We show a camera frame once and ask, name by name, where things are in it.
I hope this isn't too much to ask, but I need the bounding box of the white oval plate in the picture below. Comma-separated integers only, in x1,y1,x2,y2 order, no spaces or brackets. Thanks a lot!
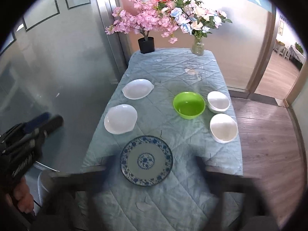
122,79,155,100
104,104,138,135

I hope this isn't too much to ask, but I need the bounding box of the green plastic bowl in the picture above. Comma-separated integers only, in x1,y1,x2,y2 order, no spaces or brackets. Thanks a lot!
173,91,206,120

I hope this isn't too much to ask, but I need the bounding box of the left hand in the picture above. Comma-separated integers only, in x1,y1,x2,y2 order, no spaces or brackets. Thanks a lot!
13,177,34,213

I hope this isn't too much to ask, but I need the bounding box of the white chair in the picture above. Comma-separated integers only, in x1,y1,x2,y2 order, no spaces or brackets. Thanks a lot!
24,162,59,209

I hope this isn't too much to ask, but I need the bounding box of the blue white patterned plate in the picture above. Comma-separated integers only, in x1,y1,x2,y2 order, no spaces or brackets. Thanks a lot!
120,136,173,187

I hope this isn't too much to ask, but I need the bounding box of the white bowl stack far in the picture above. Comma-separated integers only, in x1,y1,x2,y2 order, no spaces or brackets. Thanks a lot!
207,91,231,114

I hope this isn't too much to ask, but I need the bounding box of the light blue quilted tablecloth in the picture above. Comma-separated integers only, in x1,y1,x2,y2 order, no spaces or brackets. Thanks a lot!
84,48,243,230

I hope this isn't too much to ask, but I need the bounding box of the pink blossom tree black pot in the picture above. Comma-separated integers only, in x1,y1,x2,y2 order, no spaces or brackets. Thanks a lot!
104,0,180,54

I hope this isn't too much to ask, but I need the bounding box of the flower bouquet glass vase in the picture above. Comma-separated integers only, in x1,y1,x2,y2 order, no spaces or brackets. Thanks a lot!
158,0,233,56

